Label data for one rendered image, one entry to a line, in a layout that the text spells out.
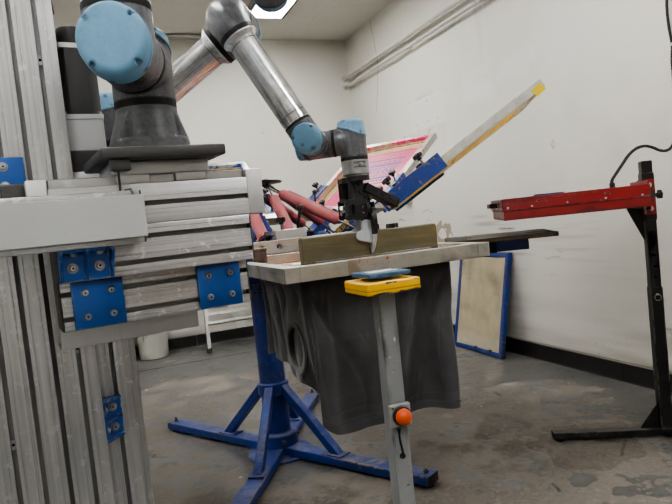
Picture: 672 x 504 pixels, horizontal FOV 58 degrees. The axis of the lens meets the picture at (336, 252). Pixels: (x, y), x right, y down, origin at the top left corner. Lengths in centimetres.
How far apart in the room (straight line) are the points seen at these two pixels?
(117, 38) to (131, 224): 30
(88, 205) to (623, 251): 315
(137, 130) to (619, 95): 296
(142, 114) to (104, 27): 18
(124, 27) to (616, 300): 323
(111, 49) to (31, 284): 50
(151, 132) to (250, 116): 526
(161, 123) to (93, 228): 27
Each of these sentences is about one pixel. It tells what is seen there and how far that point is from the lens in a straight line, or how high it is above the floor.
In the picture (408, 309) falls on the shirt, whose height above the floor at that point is 83.
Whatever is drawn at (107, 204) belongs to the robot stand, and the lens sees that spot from 104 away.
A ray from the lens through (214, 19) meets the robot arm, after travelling 167.
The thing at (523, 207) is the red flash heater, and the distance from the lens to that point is 262.
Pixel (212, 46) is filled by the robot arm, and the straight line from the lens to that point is 177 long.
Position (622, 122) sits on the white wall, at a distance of 371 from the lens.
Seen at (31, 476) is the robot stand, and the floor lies 66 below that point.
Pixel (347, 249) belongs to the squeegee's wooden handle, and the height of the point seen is 101.
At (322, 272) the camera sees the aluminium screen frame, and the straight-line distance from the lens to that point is 150.
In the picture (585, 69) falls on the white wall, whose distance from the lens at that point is 392.
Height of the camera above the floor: 109
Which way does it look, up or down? 3 degrees down
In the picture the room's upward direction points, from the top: 6 degrees counter-clockwise
